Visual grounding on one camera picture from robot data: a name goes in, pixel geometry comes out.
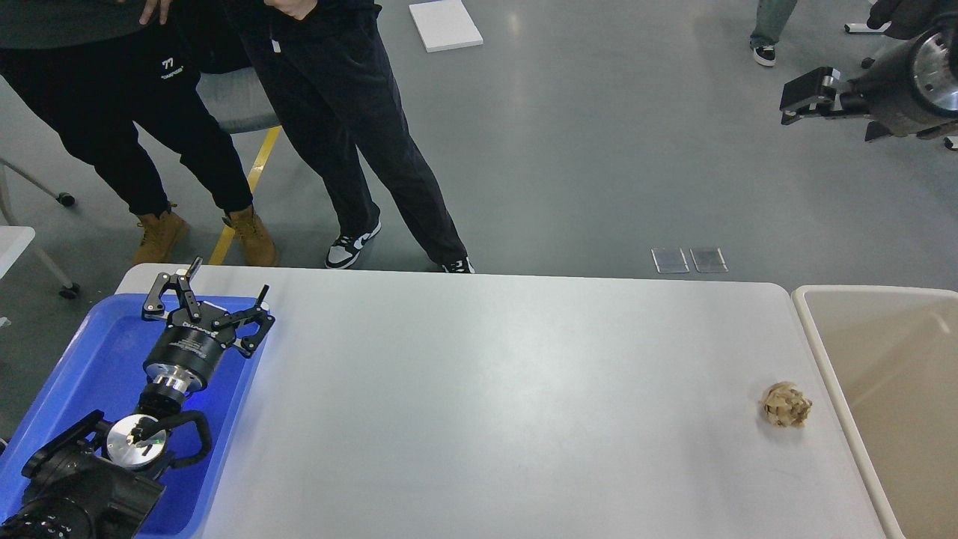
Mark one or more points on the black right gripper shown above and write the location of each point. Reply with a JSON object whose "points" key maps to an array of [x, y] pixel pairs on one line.
{"points": [[910, 90]]}

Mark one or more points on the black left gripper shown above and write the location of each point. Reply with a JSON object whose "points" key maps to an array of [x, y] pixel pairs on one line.
{"points": [[187, 344]]}

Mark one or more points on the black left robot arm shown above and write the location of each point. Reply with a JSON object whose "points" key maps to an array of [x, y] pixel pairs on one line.
{"points": [[128, 437]]}

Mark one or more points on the blue plastic tray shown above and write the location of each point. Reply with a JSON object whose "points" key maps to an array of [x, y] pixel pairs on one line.
{"points": [[101, 370]]}

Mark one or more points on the person in green-grey trousers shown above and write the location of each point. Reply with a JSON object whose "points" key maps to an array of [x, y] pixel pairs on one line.
{"points": [[771, 19]]}

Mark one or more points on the chair with dark jacket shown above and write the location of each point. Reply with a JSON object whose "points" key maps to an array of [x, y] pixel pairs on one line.
{"points": [[903, 20]]}

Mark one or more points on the right metal floor plate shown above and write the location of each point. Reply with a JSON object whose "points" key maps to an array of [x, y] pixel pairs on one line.
{"points": [[709, 260]]}

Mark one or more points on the metal floor plate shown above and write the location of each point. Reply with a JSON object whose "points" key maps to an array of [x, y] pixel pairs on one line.
{"points": [[709, 260], [670, 260]]}

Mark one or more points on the left metal floor plate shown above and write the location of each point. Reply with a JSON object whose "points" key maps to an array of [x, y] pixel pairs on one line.
{"points": [[670, 260]]}

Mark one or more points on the beige plastic bin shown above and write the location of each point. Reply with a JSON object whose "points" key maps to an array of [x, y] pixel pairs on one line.
{"points": [[888, 357]]}

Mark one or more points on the person with tan boots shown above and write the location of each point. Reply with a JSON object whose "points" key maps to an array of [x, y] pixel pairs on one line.
{"points": [[98, 72]]}

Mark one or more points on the person with black-white sneakers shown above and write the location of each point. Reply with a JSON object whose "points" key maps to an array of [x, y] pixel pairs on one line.
{"points": [[328, 77]]}

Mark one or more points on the crumpled brown paper ball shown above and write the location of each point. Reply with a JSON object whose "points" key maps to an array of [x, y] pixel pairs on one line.
{"points": [[784, 405]]}

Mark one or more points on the white board on floor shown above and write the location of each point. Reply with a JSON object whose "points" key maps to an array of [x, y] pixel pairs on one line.
{"points": [[445, 25]]}

